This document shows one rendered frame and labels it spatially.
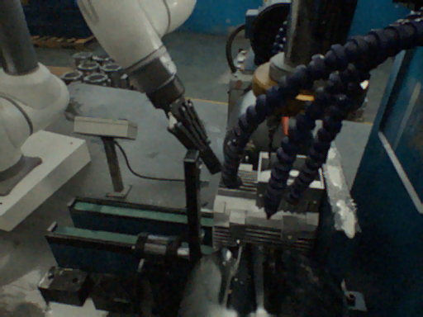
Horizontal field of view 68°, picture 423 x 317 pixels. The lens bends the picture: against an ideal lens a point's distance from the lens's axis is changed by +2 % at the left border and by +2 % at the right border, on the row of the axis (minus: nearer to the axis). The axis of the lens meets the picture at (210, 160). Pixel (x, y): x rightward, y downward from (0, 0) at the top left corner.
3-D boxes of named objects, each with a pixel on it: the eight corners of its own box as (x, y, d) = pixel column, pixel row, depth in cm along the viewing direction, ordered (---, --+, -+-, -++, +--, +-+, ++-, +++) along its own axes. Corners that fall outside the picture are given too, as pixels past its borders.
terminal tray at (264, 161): (311, 183, 69) (318, 157, 65) (316, 218, 61) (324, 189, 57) (257, 177, 71) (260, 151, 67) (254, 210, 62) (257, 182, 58)
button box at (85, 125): (136, 140, 97) (138, 123, 98) (127, 137, 90) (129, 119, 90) (85, 135, 100) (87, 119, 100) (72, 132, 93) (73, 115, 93)
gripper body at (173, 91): (169, 83, 58) (195, 124, 62) (180, 68, 64) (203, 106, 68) (138, 99, 61) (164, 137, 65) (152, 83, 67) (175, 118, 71)
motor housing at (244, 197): (300, 219, 81) (313, 158, 70) (304, 283, 66) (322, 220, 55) (224, 209, 84) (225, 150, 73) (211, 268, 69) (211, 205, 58)
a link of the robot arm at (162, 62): (168, 40, 62) (184, 67, 64) (134, 61, 66) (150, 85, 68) (154, 54, 54) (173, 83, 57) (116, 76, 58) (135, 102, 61)
